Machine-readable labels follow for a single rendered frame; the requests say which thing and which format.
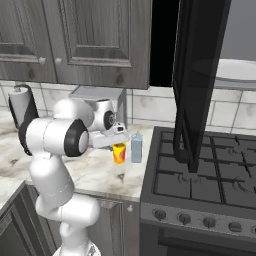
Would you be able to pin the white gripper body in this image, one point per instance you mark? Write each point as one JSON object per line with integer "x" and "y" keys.
{"x": 106, "y": 139}

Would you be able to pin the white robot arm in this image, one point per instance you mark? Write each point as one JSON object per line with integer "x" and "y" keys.
{"x": 50, "y": 166}

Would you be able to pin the grey wooden base cupboard door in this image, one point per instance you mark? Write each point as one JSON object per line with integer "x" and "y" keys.
{"x": 113, "y": 230}
{"x": 20, "y": 226}

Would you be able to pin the black microwave door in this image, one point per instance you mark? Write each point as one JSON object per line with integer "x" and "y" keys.
{"x": 200, "y": 50}

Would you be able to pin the white microwave turntable plate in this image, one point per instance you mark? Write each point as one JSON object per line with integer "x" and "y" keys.
{"x": 237, "y": 70}

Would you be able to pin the black microwave oven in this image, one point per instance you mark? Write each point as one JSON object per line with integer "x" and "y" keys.
{"x": 240, "y": 33}

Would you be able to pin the yellow and red cup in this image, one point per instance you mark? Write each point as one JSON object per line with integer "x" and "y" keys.
{"x": 119, "y": 154}

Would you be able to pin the pale blue milk carton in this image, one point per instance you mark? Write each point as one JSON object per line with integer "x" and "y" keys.
{"x": 136, "y": 150}

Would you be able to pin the grey boxy countertop appliance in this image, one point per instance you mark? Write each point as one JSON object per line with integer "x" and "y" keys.
{"x": 96, "y": 92}

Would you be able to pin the round grey cupboard knob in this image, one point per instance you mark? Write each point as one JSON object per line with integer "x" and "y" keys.
{"x": 58, "y": 61}
{"x": 130, "y": 208}
{"x": 42, "y": 60}

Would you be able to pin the round dark stove knob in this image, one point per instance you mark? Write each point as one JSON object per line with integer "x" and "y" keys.
{"x": 235, "y": 226}
{"x": 160, "y": 214}
{"x": 254, "y": 229}
{"x": 184, "y": 218}
{"x": 209, "y": 222}

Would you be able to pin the paper towel roll black holder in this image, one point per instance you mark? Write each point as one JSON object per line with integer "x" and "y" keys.
{"x": 20, "y": 103}

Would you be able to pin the dark grey gas stove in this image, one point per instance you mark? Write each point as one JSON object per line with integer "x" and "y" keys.
{"x": 206, "y": 196}

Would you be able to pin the grey wooden wall cupboard door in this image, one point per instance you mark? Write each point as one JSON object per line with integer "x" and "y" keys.
{"x": 100, "y": 33}
{"x": 20, "y": 36}

